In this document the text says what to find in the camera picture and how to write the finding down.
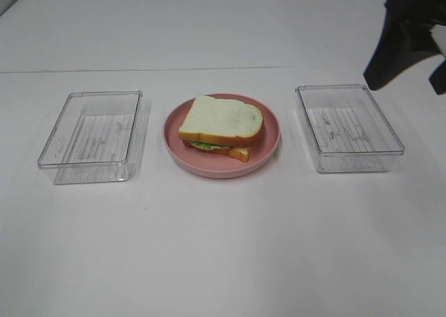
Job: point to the pink round plate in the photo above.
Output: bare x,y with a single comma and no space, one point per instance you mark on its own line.
221,166

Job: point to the bread slice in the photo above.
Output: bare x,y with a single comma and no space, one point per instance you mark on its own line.
225,122
240,153

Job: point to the clear left plastic tray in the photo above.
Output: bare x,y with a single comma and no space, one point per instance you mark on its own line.
98,137

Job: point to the clear plastic tray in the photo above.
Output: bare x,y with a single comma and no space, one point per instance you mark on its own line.
345,129
98,137

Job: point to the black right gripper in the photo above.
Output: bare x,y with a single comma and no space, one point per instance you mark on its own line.
406,40

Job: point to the clear right plastic tray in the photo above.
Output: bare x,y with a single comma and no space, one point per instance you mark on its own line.
345,129

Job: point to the green lettuce leaf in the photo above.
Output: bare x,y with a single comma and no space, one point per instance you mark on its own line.
206,146

